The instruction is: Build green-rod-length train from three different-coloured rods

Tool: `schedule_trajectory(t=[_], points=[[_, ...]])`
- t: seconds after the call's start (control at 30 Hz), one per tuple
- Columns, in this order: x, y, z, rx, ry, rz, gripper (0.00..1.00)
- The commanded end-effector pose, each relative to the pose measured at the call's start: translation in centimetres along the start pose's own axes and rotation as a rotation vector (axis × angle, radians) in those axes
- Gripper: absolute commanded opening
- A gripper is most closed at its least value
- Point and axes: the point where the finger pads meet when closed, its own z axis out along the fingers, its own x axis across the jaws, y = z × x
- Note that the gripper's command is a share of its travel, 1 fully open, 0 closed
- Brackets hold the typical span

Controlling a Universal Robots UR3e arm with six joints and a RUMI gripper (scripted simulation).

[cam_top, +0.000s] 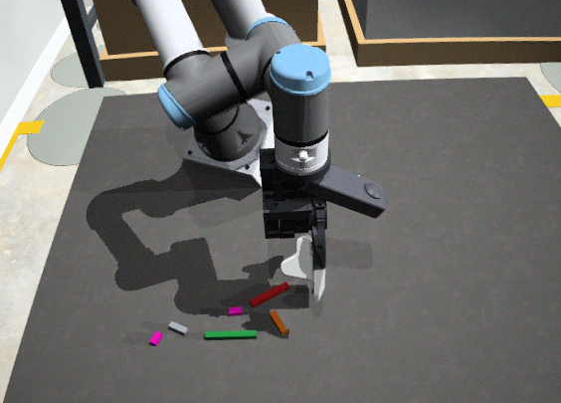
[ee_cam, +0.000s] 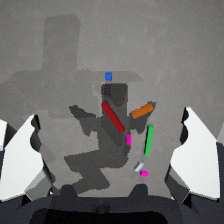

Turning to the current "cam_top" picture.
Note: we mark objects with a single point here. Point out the red rod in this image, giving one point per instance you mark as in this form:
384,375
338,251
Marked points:
269,294

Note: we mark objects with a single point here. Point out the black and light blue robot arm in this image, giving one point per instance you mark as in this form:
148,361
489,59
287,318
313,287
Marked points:
264,55

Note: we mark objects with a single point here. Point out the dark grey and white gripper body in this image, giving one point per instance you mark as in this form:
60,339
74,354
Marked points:
297,211

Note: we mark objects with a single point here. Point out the small magenta block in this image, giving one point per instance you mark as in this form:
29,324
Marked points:
155,338
235,311

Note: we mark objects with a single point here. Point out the orange rod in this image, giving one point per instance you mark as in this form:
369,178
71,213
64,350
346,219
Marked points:
277,321

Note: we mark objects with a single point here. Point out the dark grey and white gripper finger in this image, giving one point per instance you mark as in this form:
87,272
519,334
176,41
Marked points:
305,266

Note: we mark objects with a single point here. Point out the green rod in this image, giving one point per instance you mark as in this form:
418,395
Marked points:
226,335

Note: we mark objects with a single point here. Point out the grey rod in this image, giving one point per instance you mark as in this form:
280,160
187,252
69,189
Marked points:
178,328

